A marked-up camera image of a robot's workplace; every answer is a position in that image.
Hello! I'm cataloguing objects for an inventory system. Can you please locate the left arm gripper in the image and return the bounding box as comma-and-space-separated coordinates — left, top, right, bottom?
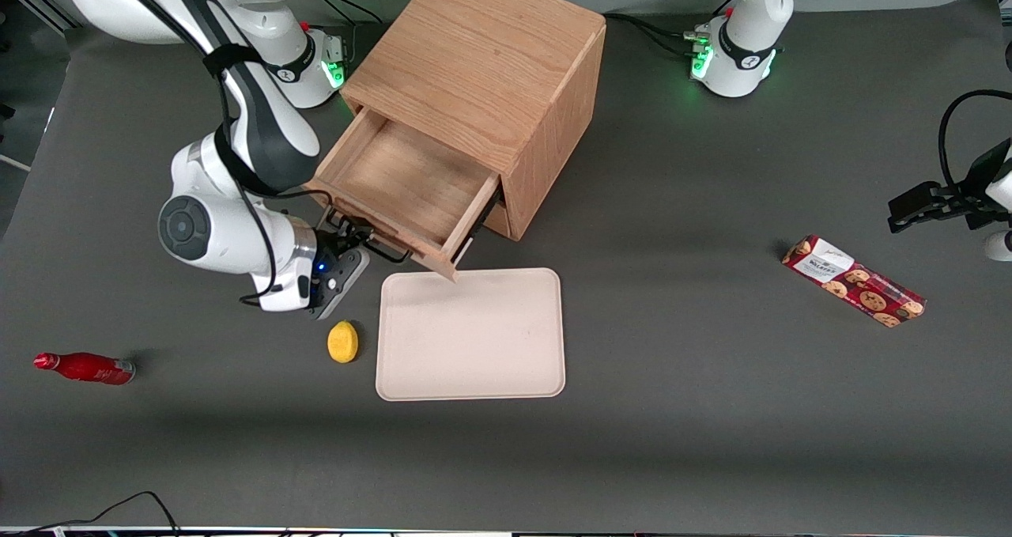
887, 137, 1012, 234

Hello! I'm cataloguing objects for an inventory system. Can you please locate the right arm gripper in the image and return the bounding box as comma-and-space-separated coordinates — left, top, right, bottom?
314, 214, 374, 284

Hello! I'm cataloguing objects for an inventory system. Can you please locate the black wire drawer handle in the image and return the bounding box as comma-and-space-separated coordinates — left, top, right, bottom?
330, 207, 413, 266

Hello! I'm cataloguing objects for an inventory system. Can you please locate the wooden drawer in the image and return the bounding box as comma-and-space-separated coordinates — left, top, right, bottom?
304, 105, 504, 282

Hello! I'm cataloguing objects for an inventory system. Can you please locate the oak wooden drawer cabinet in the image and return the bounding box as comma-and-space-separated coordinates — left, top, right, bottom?
338, 0, 608, 242

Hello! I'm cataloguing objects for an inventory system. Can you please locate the yellow lemon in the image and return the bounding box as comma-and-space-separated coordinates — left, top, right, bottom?
327, 320, 360, 365

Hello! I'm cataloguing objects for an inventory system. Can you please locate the red tartan cookie box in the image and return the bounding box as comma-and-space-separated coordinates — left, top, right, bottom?
781, 235, 927, 329

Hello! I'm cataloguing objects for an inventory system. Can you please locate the beige plastic tray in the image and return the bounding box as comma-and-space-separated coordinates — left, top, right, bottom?
375, 267, 567, 403

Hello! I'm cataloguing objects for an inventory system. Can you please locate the red bottle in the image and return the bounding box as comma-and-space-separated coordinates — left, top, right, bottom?
33, 351, 137, 386

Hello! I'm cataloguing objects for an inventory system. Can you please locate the black looped wrist cable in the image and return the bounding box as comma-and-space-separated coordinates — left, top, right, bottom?
938, 89, 1012, 199

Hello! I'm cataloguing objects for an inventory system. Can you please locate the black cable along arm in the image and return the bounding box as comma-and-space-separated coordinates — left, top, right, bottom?
99, 0, 333, 308

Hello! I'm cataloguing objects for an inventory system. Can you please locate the black base cable bundle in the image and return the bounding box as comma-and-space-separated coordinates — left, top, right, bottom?
303, 0, 385, 30
604, 0, 740, 62

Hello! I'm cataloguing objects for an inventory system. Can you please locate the thin black table cable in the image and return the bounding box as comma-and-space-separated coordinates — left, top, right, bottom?
0, 490, 184, 537

